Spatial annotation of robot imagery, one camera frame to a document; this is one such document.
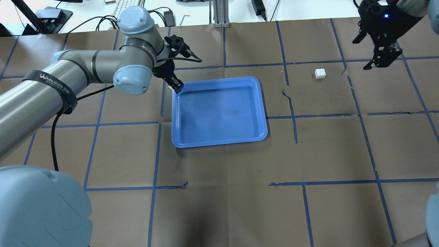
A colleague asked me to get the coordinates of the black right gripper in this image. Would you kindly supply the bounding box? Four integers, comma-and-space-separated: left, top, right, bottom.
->
352, 0, 424, 70

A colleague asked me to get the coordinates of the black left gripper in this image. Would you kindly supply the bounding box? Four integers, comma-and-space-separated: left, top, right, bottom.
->
152, 35, 191, 94

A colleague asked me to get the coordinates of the blue plastic tray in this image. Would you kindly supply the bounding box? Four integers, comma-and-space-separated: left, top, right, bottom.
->
171, 77, 268, 148

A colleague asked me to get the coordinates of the aluminium frame post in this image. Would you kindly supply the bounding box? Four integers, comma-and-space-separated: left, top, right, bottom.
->
211, 0, 230, 28

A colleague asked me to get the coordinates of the black power adapter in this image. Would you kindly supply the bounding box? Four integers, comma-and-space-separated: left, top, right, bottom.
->
251, 0, 265, 16

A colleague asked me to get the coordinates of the white block near right arm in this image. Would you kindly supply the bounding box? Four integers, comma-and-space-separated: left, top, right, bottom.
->
314, 68, 327, 79

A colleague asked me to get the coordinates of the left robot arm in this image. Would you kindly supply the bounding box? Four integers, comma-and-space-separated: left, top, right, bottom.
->
0, 6, 202, 247

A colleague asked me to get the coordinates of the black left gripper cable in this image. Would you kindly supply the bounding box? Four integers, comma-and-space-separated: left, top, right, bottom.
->
51, 15, 203, 172

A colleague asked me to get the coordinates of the black monitor stand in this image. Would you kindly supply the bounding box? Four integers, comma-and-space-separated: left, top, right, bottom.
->
12, 0, 73, 34

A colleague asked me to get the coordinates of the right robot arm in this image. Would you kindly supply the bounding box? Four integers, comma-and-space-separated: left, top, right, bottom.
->
352, 0, 438, 70

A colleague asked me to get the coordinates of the white keyboard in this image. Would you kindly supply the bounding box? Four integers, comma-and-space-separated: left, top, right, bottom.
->
111, 0, 122, 16

